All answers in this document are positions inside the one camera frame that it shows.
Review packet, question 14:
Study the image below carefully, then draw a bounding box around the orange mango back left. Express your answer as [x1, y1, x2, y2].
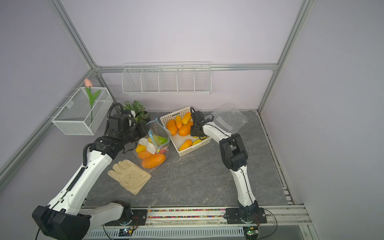
[167, 119, 178, 136]

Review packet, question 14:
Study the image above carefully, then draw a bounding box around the pink artificial tulip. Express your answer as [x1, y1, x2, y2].
[84, 79, 101, 123]

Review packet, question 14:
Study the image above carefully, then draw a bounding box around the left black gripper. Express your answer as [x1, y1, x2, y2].
[121, 121, 151, 145]

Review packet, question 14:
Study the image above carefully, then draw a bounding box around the white wire wall shelf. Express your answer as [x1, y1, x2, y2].
[121, 62, 212, 95]

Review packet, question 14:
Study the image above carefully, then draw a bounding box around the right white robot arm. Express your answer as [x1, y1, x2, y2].
[190, 107, 259, 223]

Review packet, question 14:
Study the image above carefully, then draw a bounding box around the orange mango top of basket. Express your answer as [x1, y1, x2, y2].
[182, 112, 192, 125]

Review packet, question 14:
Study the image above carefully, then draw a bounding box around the white mesh wall basket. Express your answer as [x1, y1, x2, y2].
[52, 87, 114, 136]

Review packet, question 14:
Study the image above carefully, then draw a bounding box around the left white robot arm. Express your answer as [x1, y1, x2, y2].
[32, 103, 151, 240]

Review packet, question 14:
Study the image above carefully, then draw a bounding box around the small orange mango right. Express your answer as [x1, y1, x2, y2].
[138, 150, 153, 160]

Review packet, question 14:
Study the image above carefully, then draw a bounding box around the small orange mango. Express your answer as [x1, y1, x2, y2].
[179, 140, 193, 152]
[138, 150, 153, 160]

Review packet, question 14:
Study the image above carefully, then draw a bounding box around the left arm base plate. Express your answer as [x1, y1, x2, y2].
[105, 209, 148, 226]

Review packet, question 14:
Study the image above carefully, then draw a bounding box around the green potted plant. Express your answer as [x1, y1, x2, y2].
[124, 100, 151, 123]

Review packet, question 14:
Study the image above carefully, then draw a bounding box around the large orange mango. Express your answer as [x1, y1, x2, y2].
[141, 154, 166, 169]

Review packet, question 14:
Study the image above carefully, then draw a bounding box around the clear zip-top bag blue zipper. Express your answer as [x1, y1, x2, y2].
[134, 118, 171, 173]

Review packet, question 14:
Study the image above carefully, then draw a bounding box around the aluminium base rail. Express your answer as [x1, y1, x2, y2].
[84, 205, 319, 240]

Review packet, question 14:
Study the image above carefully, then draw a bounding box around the small orange mango front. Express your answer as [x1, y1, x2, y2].
[179, 140, 193, 152]

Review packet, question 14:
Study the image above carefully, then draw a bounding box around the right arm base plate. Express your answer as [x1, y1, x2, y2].
[224, 208, 268, 224]

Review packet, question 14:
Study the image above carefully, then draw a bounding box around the white plastic perforated basket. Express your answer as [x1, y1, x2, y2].
[160, 107, 211, 157]

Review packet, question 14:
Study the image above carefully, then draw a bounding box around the green mango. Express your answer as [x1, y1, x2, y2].
[153, 135, 168, 145]

